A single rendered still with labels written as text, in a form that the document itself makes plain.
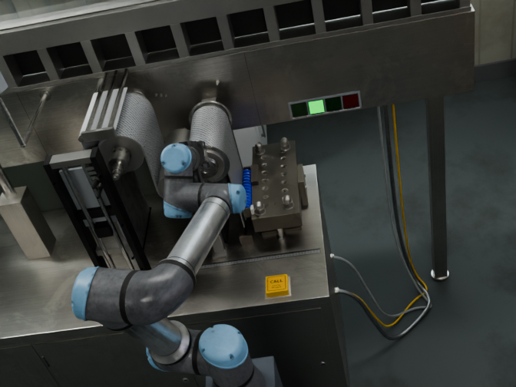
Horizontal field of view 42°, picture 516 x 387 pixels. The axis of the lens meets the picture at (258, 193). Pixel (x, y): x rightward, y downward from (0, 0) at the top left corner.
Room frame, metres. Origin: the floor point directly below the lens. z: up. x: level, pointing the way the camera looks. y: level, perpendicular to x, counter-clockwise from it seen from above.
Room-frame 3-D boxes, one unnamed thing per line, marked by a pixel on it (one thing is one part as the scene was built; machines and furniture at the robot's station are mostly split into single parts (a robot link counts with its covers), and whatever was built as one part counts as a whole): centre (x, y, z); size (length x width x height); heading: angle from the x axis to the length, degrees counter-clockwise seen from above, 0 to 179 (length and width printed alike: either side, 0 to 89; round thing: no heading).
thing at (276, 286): (1.44, 0.01, 0.91); 0.07 x 0.07 x 0.02; 81
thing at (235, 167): (1.81, 0.05, 1.14); 0.23 x 0.01 x 0.18; 171
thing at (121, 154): (1.72, 0.38, 1.34); 0.06 x 0.06 x 0.06; 81
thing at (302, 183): (1.83, -0.16, 0.97); 0.10 x 0.03 x 0.11; 171
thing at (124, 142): (1.87, 0.36, 1.34); 0.25 x 0.14 x 0.14; 171
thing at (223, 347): (1.12, 0.19, 1.07); 0.13 x 0.12 x 0.14; 65
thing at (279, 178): (1.83, -0.07, 1.00); 0.40 x 0.16 x 0.06; 171
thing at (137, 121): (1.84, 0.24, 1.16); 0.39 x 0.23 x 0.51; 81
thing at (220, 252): (1.67, 0.18, 1.05); 0.06 x 0.05 x 0.31; 171
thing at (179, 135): (1.84, 0.23, 1.18); 0.26 x 0.12 x 0.12; 171
